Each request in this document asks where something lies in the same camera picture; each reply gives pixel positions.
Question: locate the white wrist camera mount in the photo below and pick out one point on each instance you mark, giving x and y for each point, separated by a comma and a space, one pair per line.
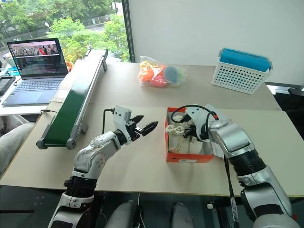
121, 114
198, 118

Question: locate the green conveyor belt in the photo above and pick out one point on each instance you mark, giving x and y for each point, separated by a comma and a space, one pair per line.
71, 107

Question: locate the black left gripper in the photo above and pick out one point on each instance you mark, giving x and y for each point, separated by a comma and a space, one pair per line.
133, 133

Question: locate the grey open laptop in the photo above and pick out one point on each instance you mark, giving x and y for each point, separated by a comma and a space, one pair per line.
38, 90

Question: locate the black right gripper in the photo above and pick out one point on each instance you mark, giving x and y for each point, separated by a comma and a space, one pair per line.
190, 133

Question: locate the blue packet in basket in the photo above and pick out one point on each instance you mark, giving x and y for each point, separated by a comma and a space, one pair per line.
244, 59

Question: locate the black side furniture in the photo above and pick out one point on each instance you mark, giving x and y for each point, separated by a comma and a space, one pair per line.
293, 104

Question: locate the clear bag of colourful toys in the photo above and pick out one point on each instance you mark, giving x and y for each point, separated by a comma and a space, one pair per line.
156, 74

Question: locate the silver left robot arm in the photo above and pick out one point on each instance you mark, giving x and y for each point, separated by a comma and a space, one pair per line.
95, 154

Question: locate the white side table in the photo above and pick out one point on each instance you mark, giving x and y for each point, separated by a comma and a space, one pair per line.
21, 110

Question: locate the dark rounded shape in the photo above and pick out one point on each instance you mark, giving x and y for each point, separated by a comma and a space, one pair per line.
123, 215
185, 216

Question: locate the white lace-up shoe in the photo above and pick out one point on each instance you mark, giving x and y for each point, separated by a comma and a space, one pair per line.
177, 142

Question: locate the black handheld device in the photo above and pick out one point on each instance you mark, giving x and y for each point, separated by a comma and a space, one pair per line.
6, 83

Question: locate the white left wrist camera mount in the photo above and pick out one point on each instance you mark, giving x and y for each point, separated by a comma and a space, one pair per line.
121, 114

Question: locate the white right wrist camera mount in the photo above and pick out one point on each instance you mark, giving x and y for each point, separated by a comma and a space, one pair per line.
198, 118

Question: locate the white perforated plastic basket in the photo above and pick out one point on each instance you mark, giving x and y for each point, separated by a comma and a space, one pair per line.
237, 78

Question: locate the teal flat box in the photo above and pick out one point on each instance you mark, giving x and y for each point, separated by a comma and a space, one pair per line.
13, 70

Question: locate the person's grey trouser leg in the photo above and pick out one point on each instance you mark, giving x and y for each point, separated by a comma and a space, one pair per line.
12, 142

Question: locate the dark window frame post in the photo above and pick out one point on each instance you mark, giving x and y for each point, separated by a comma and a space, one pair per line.
128, 31

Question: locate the orange cardboard box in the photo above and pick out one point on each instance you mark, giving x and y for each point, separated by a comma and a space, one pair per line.
190, 159

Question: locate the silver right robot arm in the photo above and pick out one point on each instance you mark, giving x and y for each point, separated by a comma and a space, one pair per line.
247, 154

